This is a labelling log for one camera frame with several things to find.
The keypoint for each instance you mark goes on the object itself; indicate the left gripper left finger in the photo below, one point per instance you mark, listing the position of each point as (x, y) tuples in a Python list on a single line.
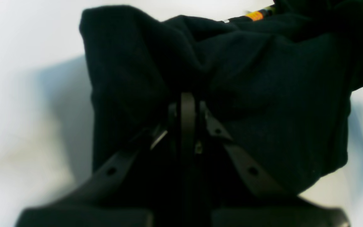
[(141, 185)]

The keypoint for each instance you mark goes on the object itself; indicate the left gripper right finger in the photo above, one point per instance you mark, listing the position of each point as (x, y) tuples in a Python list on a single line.
[(268, 204)]

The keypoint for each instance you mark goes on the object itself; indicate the black T-shirt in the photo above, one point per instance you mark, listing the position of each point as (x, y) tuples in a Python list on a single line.
[(280, 85)]

